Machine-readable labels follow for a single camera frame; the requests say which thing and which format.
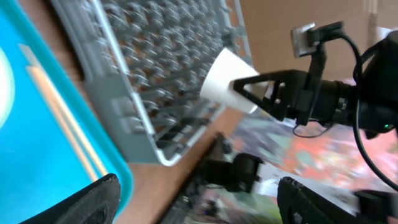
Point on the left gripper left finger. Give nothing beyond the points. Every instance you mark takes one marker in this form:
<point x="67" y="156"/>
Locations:
<point x="95" y="204"/>

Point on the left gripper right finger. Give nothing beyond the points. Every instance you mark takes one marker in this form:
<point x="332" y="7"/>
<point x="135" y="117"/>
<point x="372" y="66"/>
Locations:
<point x="300" y="205"/>

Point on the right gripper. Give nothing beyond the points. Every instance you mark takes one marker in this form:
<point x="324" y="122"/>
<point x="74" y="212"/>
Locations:
<point x="282" y="94"/>

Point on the white paper cup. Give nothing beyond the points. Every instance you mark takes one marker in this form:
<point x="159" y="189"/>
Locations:
<point x="218" y="84"/>

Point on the wooden chopstick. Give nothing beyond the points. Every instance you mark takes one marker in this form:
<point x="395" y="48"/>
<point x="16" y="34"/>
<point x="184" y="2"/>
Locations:
<point x="68" y="121"/>
<point x="59" y="109"/>

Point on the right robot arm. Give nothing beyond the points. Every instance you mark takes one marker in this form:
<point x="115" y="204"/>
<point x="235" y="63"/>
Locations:
<point x="372" y="101"/>

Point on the grey dishwasher rack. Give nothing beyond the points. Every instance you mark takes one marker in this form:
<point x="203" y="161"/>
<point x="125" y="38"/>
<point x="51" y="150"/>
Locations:
<point x="143" y="65"/>

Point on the teal serving tray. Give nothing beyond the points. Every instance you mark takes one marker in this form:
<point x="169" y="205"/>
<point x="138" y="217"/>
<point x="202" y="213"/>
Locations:
<point x="38" y="166"/>

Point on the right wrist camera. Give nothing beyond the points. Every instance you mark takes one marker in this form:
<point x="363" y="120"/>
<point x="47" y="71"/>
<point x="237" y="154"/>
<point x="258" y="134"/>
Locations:
<point x="306" y="38"/>

